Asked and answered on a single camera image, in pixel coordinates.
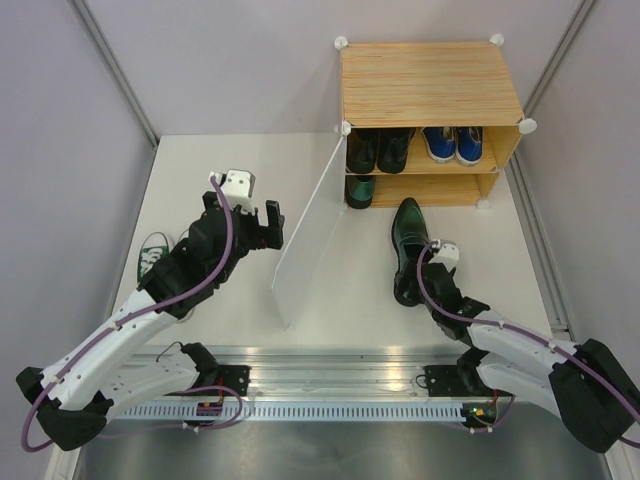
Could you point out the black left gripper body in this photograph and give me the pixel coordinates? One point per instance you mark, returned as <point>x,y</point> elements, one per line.
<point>251,232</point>

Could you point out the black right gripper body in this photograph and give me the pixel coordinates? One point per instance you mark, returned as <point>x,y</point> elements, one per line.
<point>414,292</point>

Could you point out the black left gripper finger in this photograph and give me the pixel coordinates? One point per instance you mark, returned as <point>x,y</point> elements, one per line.
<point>273,232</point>
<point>213,208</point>

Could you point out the white cabinet door panel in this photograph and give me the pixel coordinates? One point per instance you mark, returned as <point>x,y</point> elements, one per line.
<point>302,255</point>

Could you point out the green leather shoe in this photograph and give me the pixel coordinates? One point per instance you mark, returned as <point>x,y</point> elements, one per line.
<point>409,236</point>
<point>359,191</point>

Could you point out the green canvas sneaker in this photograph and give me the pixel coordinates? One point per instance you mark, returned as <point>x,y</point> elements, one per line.
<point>156,246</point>
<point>182,314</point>

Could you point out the black leather shoe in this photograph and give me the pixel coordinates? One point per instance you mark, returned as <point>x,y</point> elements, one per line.
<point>393,149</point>
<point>362,145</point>

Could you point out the blue canvas sneaker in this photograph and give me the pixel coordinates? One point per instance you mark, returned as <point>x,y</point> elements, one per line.
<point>440,143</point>
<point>469,148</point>

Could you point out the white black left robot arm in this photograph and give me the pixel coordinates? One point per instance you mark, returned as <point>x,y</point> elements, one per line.
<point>75,398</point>

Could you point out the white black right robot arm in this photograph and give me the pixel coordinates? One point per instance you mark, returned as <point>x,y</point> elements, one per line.
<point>583,384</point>

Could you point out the wooden shoe cabinet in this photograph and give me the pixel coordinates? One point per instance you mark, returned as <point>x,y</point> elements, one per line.
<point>390,86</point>

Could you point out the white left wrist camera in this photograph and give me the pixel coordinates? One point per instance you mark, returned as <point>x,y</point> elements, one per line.
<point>237,187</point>

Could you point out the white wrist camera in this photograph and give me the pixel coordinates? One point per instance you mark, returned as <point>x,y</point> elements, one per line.
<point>445,253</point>
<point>237,187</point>

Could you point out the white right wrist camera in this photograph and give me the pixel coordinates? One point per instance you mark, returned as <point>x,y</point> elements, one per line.
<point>445,253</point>

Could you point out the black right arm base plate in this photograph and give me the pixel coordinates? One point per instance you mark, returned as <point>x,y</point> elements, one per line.
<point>444,381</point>

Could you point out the white slotted cable duct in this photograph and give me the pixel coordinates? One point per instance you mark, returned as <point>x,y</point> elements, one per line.
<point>298,411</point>

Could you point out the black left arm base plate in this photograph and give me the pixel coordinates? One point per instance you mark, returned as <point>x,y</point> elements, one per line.
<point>235,377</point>

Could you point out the aluminium mounting rail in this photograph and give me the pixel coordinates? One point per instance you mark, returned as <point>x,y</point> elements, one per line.
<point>337,373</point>

